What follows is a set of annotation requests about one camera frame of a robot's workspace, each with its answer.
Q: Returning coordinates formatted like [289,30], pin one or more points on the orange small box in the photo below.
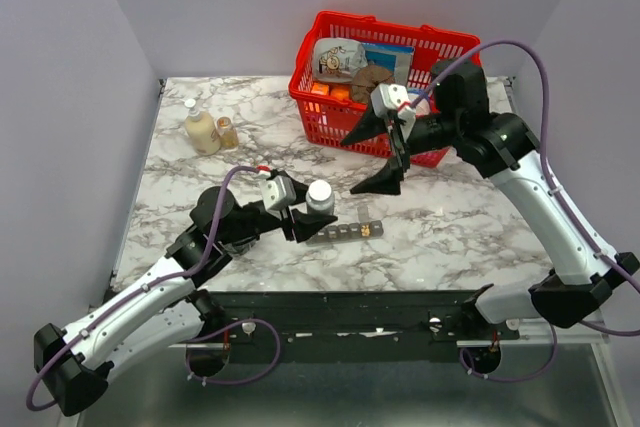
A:
[319,88]

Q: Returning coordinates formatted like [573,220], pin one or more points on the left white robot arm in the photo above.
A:
[167,303]

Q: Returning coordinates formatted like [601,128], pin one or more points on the white pill bottle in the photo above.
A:
[320,198]

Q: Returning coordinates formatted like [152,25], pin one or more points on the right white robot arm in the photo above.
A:
[503,149]

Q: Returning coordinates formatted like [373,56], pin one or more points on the grey weekly pill organizer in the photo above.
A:
[363,229]

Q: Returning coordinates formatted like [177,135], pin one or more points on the small amber bottle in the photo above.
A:
[227,133]

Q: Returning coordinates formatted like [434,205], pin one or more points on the orange fruit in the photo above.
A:
[340,92]

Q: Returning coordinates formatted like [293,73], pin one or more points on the blue packet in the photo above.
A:
[395,58]

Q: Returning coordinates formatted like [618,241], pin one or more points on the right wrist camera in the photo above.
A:
[392,99]

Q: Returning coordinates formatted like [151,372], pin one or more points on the black table front rail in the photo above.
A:
[353,327]

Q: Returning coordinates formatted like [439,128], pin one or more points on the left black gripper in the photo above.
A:
[305,225]

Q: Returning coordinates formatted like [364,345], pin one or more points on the white blue tub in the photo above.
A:
[424,106]

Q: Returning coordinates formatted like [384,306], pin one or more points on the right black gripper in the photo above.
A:
[386,181]

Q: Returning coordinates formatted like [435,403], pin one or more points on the red plastic shopping basket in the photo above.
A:
[327,121]

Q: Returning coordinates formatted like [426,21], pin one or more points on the silver snack pouch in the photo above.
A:
[337,60]

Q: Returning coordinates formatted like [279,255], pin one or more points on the yellow liquid bottle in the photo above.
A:
[201,129]

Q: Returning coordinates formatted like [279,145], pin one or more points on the brown round paper package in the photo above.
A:
[366,80]

